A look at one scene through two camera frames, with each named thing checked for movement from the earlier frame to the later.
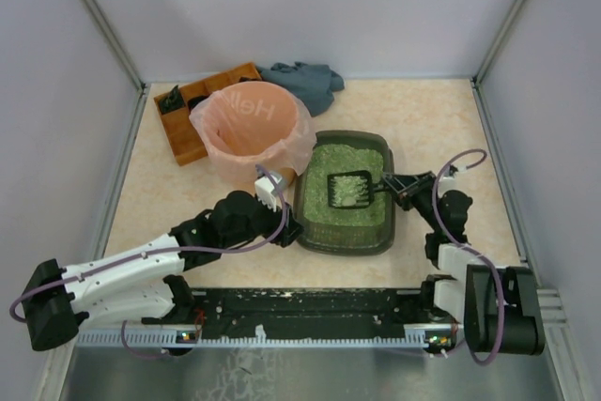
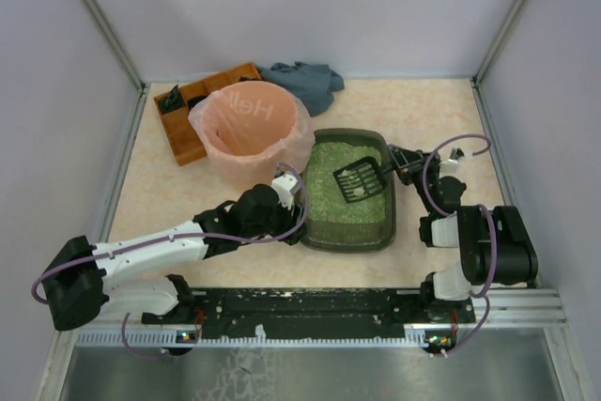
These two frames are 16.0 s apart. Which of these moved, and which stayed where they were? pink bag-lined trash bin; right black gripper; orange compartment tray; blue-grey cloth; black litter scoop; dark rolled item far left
Moved: right black gripper; black litter scoop
Stayed: blue-grey cloth; orange compartment tray; dark rolled item far left; pink bag-lined trash bin
